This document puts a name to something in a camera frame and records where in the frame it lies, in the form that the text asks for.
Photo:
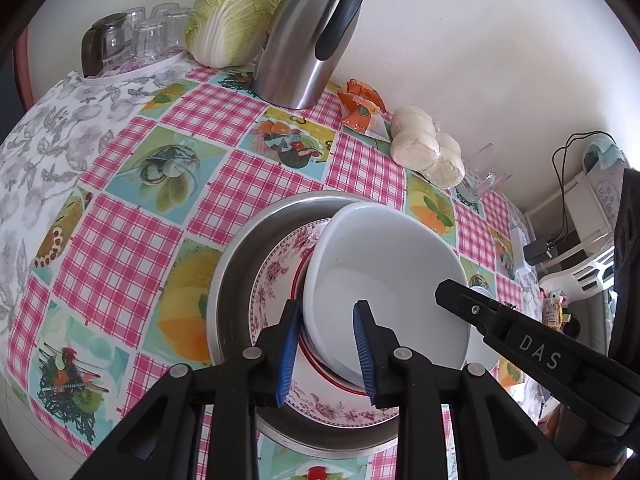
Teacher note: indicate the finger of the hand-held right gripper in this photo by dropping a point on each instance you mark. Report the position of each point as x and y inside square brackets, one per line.
[540, 355]

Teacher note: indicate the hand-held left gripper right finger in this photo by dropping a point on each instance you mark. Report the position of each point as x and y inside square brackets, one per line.
[364, 355]

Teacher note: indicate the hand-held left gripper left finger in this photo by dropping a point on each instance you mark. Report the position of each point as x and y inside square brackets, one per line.
[287, 355]

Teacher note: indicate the pink floral white plate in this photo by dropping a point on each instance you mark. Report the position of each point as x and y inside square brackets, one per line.
[280, 270]

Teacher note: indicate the white bowl with floral outside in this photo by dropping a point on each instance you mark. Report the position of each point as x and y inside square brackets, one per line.
[390, 270]

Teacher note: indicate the stainless steel plate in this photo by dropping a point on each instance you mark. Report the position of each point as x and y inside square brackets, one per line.
[235, 270]

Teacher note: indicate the white plastic chair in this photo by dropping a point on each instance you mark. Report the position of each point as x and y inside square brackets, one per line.
[585, 260]

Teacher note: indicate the colourful candy packets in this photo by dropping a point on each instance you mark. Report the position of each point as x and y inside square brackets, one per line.
[550, 310]

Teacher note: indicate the white power strip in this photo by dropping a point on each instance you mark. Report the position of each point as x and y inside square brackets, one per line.
[530, 269]

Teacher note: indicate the black charger adapter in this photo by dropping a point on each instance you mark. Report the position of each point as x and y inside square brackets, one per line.
[537, 251]

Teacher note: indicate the teal cloth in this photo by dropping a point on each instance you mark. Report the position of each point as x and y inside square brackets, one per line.
[605, 152]

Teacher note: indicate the pink checked tablecloth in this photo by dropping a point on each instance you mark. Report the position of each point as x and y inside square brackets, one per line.
[125, 240]

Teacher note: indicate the white steamed bun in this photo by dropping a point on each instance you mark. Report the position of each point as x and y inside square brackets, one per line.
[415, 150]
[445, 165]
[412, 120]

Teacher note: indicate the orange snack packet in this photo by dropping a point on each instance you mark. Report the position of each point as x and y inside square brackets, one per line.
[357, 110]

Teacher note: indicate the stainless steel thermos jug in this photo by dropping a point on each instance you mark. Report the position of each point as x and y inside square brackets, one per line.
[300, 50]

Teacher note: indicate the white serving tray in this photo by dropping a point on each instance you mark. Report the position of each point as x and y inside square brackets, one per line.
[150, 67]

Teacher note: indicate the grey floral tablecloth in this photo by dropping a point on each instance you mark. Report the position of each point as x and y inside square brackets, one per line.
[50, 125]

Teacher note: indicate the clear drinking glass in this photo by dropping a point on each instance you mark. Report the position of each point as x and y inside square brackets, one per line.
[150, 40]
[167, 10]
[177, 30]
[135, 22]

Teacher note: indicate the napa cabbage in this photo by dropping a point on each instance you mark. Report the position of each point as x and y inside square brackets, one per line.
[230, 15]

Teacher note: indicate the glass pitcher with brown lid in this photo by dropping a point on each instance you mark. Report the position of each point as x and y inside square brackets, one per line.
[95, 47]

